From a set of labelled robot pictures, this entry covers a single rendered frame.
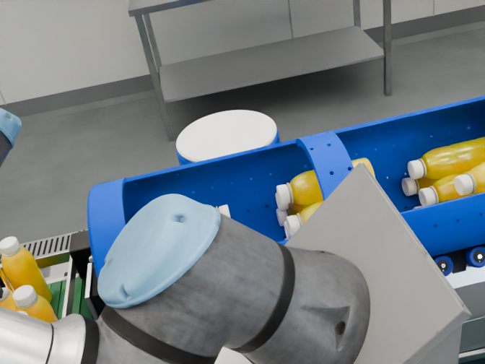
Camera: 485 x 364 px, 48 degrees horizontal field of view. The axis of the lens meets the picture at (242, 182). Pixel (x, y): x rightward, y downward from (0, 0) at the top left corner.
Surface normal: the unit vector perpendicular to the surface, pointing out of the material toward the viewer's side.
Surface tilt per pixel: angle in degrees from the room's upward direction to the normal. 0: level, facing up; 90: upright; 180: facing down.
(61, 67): 90
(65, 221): 0
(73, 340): 2
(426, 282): 43
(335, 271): 29
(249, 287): 65
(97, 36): 90
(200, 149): 0
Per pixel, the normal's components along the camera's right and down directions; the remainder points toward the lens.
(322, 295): 0.33, -0.41
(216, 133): -0.15, -0.81
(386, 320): -0.78, -0.44
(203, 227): 0.58, -0.55
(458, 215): 0.15, 0.41
